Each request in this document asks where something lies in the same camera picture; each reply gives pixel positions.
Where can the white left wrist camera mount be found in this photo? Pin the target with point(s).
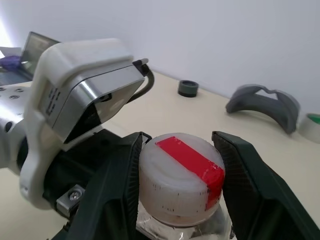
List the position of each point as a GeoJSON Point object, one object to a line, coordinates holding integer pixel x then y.
{"type": "Point", "coordinates": [60, 75]}

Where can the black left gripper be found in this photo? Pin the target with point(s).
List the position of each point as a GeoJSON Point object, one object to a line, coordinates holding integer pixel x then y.
{"type": "Point", "coordinates": [67, 165]}

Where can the tape roll green core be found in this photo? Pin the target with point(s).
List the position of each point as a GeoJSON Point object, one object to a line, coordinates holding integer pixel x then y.
{"type": "Point", "coordinates": [310, 128]}

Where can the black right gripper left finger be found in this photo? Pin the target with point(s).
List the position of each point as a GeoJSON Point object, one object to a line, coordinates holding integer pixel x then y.
{"type": "Point", "coordinates": [110, 190]}

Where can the purple cloth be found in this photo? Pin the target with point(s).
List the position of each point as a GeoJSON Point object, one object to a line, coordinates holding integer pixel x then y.
{"type": "Point", "coordinates": [10, 63]}

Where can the clear plastic bottle red drink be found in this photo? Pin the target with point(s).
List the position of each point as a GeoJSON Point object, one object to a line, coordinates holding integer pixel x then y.
{"type": "Point", "coordinates": [155, 231]}

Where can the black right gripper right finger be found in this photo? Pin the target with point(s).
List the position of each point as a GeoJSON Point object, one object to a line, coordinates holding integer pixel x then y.
{"type": "Point", "coordinates": [262, 195]}

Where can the white bottle cap red tape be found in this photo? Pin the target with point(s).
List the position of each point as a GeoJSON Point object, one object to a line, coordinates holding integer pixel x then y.
{"type": "Point", "coordinates": [175, 180]}

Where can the black round container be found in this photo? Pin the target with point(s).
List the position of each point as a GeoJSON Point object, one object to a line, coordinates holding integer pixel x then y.
{"type": "Point", "coordinates": [188, 88]}

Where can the grey laptop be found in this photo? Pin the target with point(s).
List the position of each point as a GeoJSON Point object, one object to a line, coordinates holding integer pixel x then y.
{"type": "Point", "coordinates": [32, 52]}

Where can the grey curved face pad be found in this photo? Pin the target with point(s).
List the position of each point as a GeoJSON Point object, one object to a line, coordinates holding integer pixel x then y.
{"type": "Point", "coordinates": [240, 102]}

